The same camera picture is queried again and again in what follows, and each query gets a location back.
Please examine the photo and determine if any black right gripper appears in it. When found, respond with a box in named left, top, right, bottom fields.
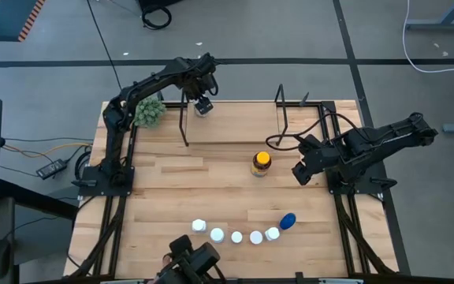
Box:
left=292, top=133, right=333, bottom=187

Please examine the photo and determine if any brown bottle with yellow cap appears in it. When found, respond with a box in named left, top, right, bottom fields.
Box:
left=250, top=151, right=273, bottom=178

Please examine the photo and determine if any clear bottle with blue cap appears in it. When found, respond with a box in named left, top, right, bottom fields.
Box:
left=278, top=212, right=297, bottom=231

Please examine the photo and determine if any small green potted plant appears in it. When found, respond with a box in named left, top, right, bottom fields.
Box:
left=133, top=96, right=168, bottom=129

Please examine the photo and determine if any black power adapter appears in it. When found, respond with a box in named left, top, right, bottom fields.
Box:
left=35, top=159, right=69, bottom=181

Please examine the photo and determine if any teal mat orange striped edge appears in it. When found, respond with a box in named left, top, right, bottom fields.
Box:
left=0, top=0, right=47, bottom=43

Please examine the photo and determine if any wooden shelf with black frame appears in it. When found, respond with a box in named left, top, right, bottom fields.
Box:
left=178, top=83, right=311, bottom=148

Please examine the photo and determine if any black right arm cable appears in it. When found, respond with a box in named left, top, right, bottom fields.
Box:
left=265, top=113, right=364, bottom=152

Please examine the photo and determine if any black aluminium table frame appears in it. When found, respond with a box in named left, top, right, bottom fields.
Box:
left=69, top=100, right=411, bottom=284

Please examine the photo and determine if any coiled black cable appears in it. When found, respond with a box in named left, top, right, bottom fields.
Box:
left=140, top=4, right=173, bottom=31

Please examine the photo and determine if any long black floor cable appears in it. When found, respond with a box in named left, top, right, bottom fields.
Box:
left=86, top=0, right=124, bottom=91

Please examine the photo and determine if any orange cable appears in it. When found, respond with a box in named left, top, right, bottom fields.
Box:
left=2, top=142, right=94, bottom=159

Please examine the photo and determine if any black power cable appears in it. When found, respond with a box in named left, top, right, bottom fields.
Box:
left=0, top=136, right=94, bottom=143

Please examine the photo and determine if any white cable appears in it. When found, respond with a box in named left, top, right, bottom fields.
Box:
left=402, top=0, right=454, bottom=74

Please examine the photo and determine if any blue-grey table frame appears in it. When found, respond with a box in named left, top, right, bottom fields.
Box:
left=404, top=0, right=454, bottom=32

